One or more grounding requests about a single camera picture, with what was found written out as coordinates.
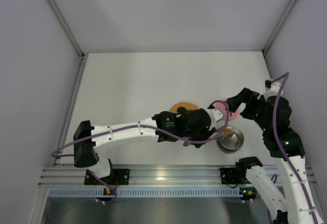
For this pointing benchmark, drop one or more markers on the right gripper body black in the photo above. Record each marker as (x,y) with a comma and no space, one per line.
(246,96)

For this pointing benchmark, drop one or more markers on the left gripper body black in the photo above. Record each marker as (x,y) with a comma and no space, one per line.
(208,132)

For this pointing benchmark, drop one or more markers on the flower shaped yellow cookie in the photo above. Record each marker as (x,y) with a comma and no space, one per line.
(228,131)

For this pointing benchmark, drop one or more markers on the black sandwich cookie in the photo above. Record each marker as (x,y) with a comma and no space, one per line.
(181,110)

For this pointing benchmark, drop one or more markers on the pink round lid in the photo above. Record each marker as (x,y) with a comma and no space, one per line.
(222,108)

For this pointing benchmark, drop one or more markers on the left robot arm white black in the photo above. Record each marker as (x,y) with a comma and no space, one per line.
(93,142)

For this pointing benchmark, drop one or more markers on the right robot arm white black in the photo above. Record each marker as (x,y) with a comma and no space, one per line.
(271,112)

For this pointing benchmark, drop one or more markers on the steel lunch box bowl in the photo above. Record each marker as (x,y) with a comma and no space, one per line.
(232,142)

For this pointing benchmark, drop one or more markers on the woven bamboo tray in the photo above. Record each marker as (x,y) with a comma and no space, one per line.
(188,105)

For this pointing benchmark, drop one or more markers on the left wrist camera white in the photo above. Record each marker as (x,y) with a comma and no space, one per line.
(215,114)

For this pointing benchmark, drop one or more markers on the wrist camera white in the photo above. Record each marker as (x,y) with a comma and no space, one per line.
(215,114)
(272,88)

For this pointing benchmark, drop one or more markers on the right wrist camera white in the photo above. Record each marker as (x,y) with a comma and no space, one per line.
(272,88)

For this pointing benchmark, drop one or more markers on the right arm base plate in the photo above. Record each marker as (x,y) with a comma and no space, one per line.
(232,176)

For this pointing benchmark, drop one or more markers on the slotted cable duct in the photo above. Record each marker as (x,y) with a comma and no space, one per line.
(151,192)

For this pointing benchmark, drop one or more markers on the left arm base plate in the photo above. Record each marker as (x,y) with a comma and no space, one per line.
(120,176)

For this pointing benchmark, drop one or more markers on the aluminium rail frame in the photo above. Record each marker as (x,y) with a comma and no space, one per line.
(140,175)

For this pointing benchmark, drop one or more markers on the left frame post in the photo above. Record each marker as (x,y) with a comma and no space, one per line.
(61,20)

